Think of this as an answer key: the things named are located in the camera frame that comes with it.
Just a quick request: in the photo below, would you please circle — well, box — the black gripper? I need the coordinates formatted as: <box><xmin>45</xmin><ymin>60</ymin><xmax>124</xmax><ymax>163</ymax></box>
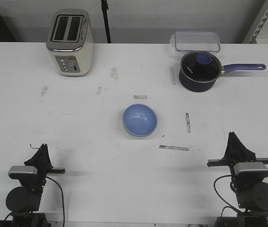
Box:
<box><xmin>207</xmin><ymin>132</ymin><xmax>268</xmax><ymax>179</ymax></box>
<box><xmin>20</xmin><ymin>144</ymin><xmax>66</xmax><ymax>189</ymax></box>

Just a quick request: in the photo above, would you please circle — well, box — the green bowl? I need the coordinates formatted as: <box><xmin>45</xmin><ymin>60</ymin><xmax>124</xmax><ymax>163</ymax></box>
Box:
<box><xmin>124</xmin><ymin>125</ymin><xmax>156</xmax><ymax>138</ymax></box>

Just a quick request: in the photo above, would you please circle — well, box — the blue bowl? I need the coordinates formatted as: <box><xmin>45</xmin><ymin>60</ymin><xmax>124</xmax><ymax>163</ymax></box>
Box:
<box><xmin>123</xmin><ymin>104</ymin><xmax>158</xmax><ymax>127</ymax></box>

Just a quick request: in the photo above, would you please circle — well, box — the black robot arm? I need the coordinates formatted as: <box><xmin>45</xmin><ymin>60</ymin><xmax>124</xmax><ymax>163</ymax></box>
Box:
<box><xmin>207</xmin><ymin>132</ymin><xmax>268</xmax><ymax>227</ymax></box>
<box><xmin>6</xmin><ymin>143</ymin><xmax>65</xmax><ymax>227</ymax></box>

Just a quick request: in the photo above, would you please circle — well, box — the dark blue saucepan with lid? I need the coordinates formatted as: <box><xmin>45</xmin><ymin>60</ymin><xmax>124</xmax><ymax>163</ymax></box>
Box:
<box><xmin>179</xmin><ymin>51</ymin><xmax>266</xmax><ymax>92</ymax></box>

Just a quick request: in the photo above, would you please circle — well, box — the clear plastic food container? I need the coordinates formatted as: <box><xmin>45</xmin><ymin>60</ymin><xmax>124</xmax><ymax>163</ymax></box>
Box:
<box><xmin>170</xmin><ymin>31</ymin><xmax>220</xmax><ymax>52</ymax></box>

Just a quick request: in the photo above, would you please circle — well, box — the cream and chrome toaster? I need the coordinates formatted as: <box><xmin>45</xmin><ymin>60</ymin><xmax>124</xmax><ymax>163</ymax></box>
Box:
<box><xmin>46</xmin><ymin>9</ymin><xmax>94</xmax><ymax>77</ymax></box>

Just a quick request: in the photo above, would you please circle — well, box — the grey metal shelf rack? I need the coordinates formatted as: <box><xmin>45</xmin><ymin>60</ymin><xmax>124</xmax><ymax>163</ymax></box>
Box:
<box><xmin>242</xmin><ymin>0</ymin><xmax>268</xmax><ymax>44</ymax></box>

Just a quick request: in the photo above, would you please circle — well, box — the black tripod pole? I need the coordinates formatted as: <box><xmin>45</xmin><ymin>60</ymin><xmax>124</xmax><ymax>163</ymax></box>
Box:
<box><xmin>101</xmin><ymin>0</ymin><xmax>111</xmax><ymax>44</ymax></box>

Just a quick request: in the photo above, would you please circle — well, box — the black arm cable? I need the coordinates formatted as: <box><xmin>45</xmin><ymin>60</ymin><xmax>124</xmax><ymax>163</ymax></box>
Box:
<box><xmin>214</xmin><ymin>175</ymin><xmax>241</xmax><ymax>213</ymax></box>
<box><xmin>3</xmin><ymin>176</ymin><xmax>66</xmax><ymax>227</ymax></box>

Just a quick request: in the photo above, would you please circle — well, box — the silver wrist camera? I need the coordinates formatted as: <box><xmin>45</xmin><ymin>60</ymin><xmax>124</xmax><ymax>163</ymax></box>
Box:
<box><xmin>8</xmin><ymin>166</ymin><xmax>37</xmax><ymax>179</ymax></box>
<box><xmin>233</xmin><ymin>162</ymin><xmax>268</xmax><ymax>178</ymax></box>

